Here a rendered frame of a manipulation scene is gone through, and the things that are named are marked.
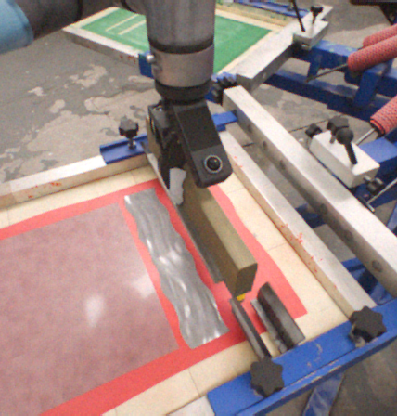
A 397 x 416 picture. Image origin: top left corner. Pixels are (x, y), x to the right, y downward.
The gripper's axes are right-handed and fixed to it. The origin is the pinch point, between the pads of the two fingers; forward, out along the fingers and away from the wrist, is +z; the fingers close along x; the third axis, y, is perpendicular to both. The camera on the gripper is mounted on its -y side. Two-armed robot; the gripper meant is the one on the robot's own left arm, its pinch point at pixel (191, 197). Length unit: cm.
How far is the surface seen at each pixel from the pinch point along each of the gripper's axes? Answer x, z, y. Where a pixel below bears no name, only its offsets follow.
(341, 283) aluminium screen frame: -18.3, 10.0, -19.9
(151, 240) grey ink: 6.9, 13.2, 4.1
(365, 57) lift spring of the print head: -61, 2, 27
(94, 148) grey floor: 1, 110, 161
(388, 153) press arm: -43.1, 5.0, -1.8
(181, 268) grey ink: 4.2, 13.2, -4.3
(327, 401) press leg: -41, 104, -29
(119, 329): 17.8, 13.6, -10.2
